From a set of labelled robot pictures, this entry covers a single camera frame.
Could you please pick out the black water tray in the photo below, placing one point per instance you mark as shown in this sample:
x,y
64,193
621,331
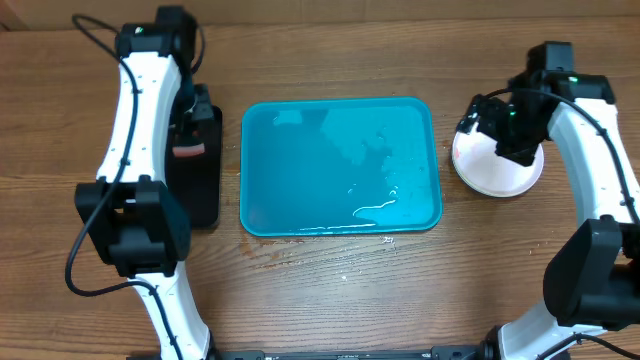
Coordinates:
x,y
195,182

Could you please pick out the teal plastic tray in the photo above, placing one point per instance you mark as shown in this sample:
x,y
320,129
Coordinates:
x,y
339,166

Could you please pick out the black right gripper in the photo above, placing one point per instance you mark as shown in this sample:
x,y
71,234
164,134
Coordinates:
x,y
493,114

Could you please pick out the white plate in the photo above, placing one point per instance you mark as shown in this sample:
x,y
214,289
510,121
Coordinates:
x,y
474,159

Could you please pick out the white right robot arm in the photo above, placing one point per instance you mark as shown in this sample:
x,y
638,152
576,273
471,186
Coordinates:
x,y
591,286

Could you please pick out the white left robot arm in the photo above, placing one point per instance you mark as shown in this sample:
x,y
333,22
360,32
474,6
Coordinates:
x,y
135,223

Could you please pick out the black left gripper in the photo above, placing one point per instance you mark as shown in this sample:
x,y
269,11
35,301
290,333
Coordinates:
x,y
205,113

